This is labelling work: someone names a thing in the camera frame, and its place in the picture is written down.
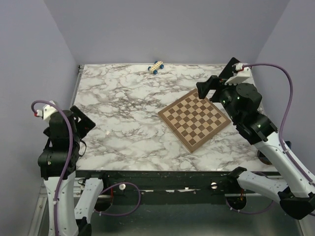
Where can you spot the black table front rail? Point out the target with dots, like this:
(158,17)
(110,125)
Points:
(165,187)

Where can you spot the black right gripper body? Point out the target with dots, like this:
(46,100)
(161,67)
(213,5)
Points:
(226,95)

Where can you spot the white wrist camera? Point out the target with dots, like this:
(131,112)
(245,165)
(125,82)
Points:
(241,74)
(46,112)

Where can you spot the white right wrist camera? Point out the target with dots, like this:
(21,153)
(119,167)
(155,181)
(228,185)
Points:
(241,74)

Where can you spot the toy brick car blue wheels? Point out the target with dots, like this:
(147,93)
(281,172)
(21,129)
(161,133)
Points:
(155,67)

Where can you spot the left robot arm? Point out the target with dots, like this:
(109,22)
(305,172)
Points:
(58,169)

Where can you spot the purple-edged black smartphone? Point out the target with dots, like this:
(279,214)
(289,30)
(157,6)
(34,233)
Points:
(229,69)

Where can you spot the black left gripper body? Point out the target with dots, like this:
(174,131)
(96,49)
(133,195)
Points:
(77,140)

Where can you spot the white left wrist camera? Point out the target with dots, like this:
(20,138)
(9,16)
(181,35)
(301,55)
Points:
(46,112)

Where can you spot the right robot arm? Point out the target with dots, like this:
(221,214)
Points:
(296,194)

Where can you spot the wooden chessboard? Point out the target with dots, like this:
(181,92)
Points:
(194,121)

